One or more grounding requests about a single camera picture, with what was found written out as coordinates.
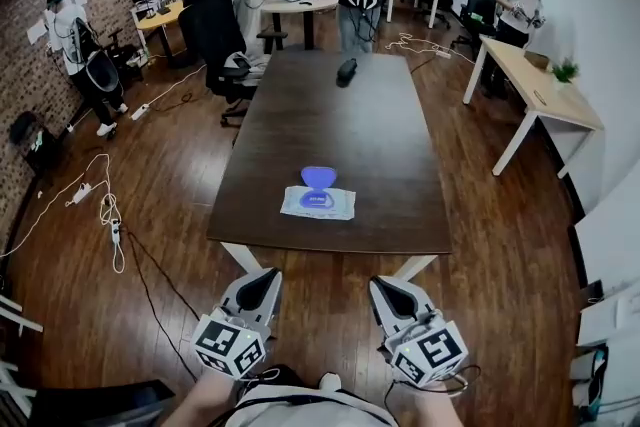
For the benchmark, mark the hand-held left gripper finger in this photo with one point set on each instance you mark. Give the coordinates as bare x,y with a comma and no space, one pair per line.
276,300
234,292

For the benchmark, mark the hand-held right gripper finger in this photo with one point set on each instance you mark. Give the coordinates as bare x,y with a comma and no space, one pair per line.
417,297
379,307

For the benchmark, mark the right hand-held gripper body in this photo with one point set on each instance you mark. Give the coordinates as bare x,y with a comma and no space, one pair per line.
432,350

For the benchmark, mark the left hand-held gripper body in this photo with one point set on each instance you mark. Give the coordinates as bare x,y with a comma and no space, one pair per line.
227,345

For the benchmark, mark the white wet wipe pack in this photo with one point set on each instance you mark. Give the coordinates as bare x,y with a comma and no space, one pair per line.
295,206

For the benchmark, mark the person's left forearm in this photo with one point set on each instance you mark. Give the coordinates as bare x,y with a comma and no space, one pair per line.
205,400

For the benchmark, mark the person's right forearm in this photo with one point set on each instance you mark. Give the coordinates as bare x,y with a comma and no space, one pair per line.
430,407

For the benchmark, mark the white table leg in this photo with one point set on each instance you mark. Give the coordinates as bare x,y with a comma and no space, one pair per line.
417,266
247,257

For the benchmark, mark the person's black trousers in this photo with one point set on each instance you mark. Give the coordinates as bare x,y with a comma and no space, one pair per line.
296,377

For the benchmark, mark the person's right white shoe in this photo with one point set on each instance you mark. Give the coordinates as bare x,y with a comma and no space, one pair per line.
330,381

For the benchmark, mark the person's white shirt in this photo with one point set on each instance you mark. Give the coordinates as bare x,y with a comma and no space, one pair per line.
310,411

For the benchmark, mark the black flat panel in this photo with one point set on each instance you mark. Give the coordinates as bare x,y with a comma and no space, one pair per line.
110,402

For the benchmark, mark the white power strip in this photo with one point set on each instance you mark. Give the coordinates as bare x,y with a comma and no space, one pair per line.
140,112
81,194
116,232
443,54

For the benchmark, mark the teal black headset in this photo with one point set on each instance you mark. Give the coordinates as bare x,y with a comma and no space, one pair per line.
598,375

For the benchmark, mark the white cardboard box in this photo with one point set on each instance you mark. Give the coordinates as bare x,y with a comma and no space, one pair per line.
612,315

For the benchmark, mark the white cabinet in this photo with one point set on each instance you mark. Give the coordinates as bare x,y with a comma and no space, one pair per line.
612,240

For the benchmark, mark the white shelf rack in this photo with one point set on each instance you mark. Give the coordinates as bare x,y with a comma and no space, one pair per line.
17,320

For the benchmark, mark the grey white garment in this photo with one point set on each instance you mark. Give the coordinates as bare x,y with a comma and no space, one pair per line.
240,62

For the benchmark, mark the light wood desk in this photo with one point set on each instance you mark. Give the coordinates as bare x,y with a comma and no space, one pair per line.
555,100

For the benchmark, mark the black pouch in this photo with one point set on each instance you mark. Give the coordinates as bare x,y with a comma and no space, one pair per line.
346,67

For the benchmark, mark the black floor case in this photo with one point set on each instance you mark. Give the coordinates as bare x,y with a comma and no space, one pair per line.
35,150

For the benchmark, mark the black bench stool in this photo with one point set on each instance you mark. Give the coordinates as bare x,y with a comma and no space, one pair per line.
272,35

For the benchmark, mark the small brown box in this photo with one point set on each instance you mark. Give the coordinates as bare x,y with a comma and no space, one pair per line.
537,60

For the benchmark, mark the small green potted plant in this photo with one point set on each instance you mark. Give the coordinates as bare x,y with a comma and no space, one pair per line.
566,71

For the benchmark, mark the yellow round table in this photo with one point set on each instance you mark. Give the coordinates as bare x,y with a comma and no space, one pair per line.
160,17

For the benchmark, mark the pale round table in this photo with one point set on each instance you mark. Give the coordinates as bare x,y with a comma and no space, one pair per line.
295,5

